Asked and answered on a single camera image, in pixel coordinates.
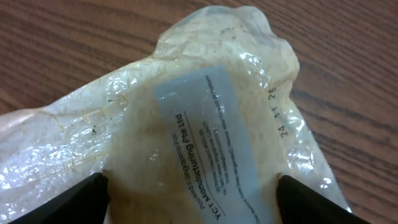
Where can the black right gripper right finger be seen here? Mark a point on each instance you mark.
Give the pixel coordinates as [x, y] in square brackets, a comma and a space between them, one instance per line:
[299, 204]

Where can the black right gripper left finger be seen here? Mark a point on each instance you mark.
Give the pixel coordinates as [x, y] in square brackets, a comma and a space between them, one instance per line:
[85, 202]

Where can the beige paper pouch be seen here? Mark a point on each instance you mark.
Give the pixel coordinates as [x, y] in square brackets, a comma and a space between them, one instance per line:
[197, 132]

